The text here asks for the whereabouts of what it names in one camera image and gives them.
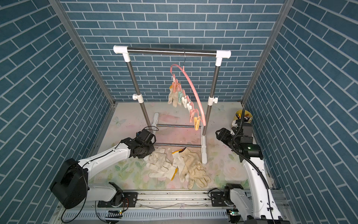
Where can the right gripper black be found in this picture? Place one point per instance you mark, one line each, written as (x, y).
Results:
(223, 135)

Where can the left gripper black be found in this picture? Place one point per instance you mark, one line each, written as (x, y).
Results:
(152, 149)

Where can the white cotton glove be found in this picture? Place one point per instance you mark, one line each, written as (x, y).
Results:
(159, 159)
(173, 97)
(168, 173)

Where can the pink clip hanger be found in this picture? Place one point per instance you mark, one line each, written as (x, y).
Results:
(196, 115)

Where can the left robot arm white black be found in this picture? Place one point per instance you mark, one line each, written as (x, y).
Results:
(71, 184)

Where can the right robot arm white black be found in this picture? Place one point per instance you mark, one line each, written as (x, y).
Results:
(260, 207)

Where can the yellow cup with pens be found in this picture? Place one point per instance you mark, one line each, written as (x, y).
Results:
(247, 116)

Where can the white glove yellow cuff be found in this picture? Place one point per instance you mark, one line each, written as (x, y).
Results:
(179, 163)

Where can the dirty beige cotton glove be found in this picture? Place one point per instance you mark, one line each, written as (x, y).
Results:
(194, 169)

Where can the metal clothes drying rack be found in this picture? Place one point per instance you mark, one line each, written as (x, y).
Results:
(142, 75)

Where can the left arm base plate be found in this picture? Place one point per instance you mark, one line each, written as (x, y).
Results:
(126, 200)

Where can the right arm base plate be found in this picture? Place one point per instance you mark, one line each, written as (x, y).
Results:
(218, 199)

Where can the aluminium front rail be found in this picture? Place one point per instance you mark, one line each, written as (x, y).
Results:
(174, 206)

